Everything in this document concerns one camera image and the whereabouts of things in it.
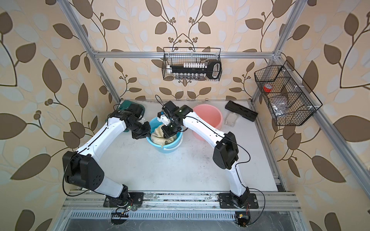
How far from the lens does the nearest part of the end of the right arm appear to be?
0.61 m

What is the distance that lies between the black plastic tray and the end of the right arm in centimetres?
58

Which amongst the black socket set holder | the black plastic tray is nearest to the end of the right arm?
the black socket set holder

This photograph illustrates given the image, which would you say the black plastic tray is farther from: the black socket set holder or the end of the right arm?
the end of the right arm

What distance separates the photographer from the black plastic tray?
1.10m
